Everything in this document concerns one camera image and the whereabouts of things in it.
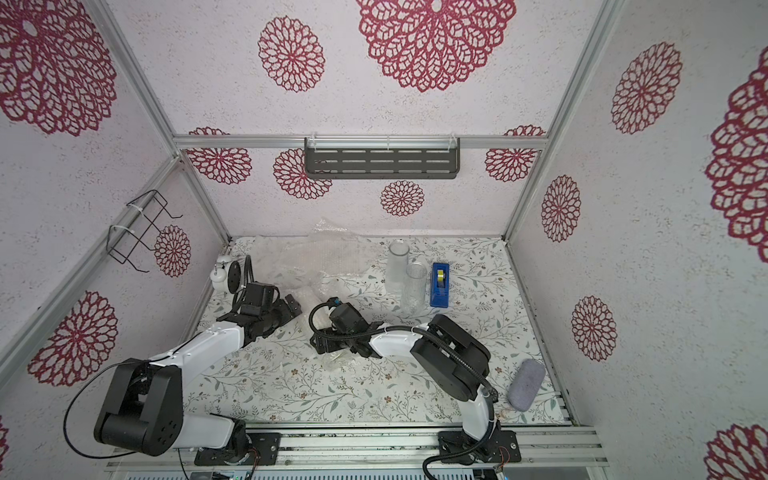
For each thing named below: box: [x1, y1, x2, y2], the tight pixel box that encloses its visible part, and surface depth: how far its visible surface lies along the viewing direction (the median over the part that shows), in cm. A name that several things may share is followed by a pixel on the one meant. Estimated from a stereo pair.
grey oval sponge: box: [507, 358, 546, 412], surface depth 83 cm
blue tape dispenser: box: [430, 262, 450, 308], surface depth 102 cm
